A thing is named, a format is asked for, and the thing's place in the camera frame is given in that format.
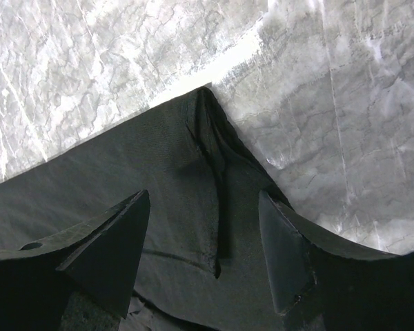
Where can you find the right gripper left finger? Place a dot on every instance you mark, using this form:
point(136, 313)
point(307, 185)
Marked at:
point(78, 279)

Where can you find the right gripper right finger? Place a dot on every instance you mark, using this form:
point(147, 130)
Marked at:
point(321, 281)

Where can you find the black long sleeve shirt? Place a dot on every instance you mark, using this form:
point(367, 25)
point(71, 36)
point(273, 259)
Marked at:
point(202, 266)

